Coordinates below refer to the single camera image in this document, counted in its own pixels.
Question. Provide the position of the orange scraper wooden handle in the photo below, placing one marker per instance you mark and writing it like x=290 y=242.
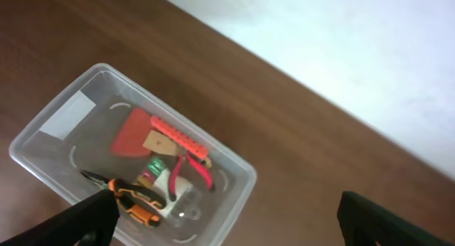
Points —
x=137 y=137

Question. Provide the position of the orange perforated bar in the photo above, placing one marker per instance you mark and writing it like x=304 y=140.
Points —
x=179 y=137

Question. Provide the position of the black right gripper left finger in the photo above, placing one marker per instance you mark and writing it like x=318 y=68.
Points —
x=90 y=222

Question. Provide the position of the orange black long-nose pliers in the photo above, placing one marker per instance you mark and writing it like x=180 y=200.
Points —
x=140 y=203

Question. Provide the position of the clear plastic container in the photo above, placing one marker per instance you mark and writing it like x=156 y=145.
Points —
x=75 y=130

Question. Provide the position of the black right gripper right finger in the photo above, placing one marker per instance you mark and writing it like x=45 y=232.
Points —
x=363 y=222

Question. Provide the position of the clear case coloured bits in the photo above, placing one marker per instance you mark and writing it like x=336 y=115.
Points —
x=182 y=197

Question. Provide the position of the red handled cutting pliers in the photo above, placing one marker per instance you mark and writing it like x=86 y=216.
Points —
x=188 y=168

